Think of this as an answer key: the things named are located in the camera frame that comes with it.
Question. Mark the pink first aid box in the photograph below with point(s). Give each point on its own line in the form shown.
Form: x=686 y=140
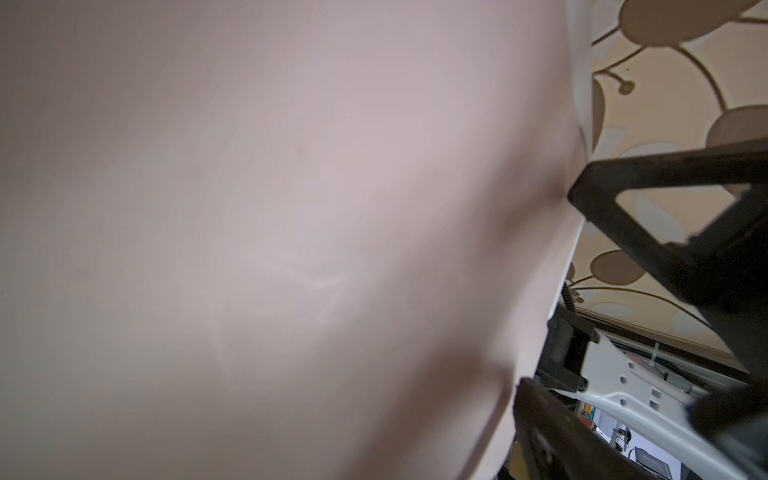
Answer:
x=281 y=239

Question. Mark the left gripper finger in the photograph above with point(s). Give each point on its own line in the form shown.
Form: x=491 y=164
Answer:
x=556 y=445

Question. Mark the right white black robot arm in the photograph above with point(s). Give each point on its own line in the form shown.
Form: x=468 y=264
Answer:
x=722 y=435

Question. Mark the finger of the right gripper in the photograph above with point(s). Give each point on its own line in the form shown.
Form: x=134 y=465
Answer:
x=678 y=228

